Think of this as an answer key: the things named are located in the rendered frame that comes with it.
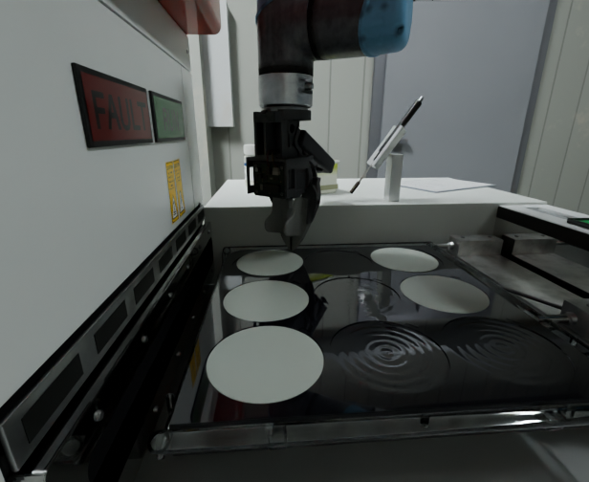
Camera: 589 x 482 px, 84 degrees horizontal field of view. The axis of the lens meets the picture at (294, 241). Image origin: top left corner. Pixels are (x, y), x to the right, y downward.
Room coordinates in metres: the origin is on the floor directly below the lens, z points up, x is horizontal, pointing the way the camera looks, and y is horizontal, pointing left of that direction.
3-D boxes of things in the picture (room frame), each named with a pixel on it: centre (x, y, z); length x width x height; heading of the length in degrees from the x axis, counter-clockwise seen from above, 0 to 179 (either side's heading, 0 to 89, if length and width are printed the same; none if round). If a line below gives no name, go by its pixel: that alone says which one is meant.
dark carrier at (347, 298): (0.35, -0.07, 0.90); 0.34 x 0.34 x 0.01; 4
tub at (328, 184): (0.70, -0.04, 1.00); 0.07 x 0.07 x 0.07; 31
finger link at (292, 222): (0.48, 0.00, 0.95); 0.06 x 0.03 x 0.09; 147
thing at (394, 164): (0.61, -0.17, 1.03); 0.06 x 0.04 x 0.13; 94
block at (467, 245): (0.56, -0.32, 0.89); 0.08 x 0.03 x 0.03; 94
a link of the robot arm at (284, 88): (0.50, 0.01, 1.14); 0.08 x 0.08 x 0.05
